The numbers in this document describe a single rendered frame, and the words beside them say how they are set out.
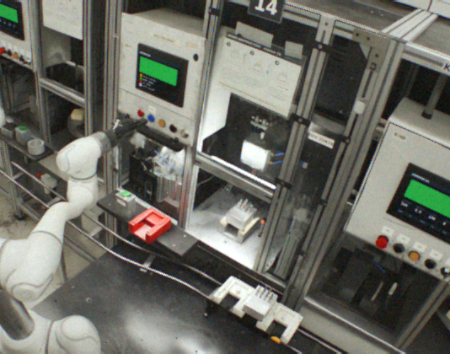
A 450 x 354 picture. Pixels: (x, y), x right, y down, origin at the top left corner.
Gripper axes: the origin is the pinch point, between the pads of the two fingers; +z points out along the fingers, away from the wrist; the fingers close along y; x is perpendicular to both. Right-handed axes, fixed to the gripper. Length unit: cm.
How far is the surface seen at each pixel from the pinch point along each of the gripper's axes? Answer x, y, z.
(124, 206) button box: 3.1, -43.5, -5.2
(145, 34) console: 6.8, 34.9, 7.7
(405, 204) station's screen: -106, 15, 5
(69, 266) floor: 65, -143, 3
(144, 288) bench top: -21, -74, -17
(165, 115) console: -7.3, 3.5, 7.5
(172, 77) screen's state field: -10.5, 22.3, 5.3
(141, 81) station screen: 5.2, 15.5, 5.3
